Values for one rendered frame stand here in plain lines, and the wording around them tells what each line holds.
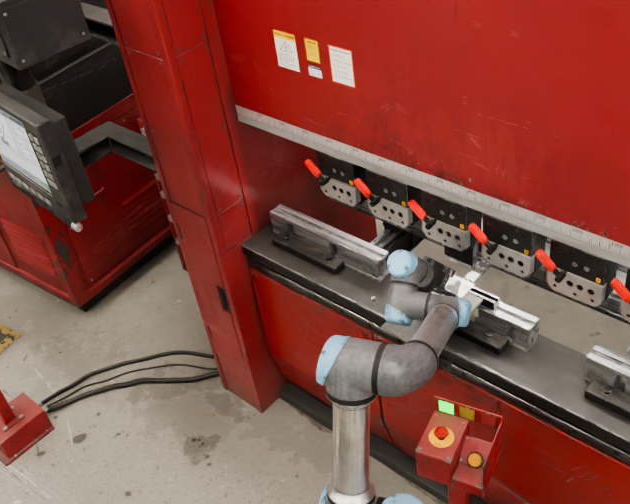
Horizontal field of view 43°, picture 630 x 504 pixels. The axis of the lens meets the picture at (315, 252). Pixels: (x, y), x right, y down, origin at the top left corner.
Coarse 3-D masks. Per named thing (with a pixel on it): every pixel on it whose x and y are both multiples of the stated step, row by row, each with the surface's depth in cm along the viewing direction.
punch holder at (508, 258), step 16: (496, 224) 211; (512, 224) 207; (496, 240) 214; (512, 240) 210; (528, 240) 206; (544, 240) 211; (496, 256) 217; (512, 256) 213; (528, 256) 210; (512, 272) 216; (528, 272) 212
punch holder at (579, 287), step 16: (560, 256) 202; (576, 256) 198; (592, 256) 194; (576, 272) 201; (592, 272) 197; (608, 272) 196; (560, 288) 207; (576, 288) 204; (592, 288) 200; (608, 288) 203; (592, 304) 203
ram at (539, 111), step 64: (256, 0) 226; (320, 0) 209; (384, 0) 194; (448, 0) 181; (512, 0) 170; (576, 0) 160; (256, 64) 243; (320, 64) 223; (384, 64) 206; (448, 64) 192; (512, 64) 179; (576, 64) 168; (320, 128) 239; (384, 128) 220; (448, 128) 203; (512, 128) 189; (576, 128) 177; (448, 192) 217; (512, 192) 201; (576, 192) 187
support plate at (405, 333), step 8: (464, 296) 237; (472, 296) 237; (472, 304) 234; (416, 320) 232; (384, 328) 231; (392, 328) 231; (400, 328) 230; (408, 328) 230; (416, 328) 230; (456, 328) 228; (400, 336) 228; (408, 336) 228
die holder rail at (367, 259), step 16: (288, 208) 288; (272, 224) 291; (288, 224) 285; (304, 224) 279; (320, 224) 278; (304, 240) 282; (320, 240) 275; (336, 240) 270; (352, 240) 269; (336, 256) 276; (352, 256) 268; (368, 256) 261; (384, 256) 261; (368, 272) 267; (384, 272) 267
